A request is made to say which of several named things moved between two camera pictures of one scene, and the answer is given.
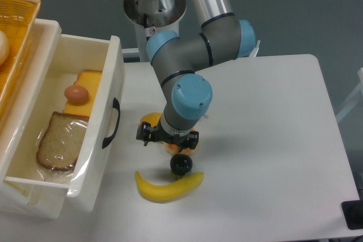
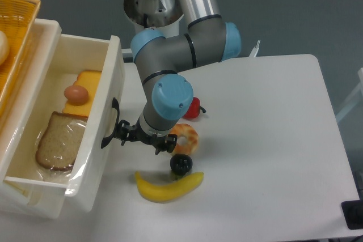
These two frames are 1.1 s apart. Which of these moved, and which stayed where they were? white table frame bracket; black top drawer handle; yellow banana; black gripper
Moved: black gripper
Stayed: black top drawer handle; yellow banana; white table frame bracket
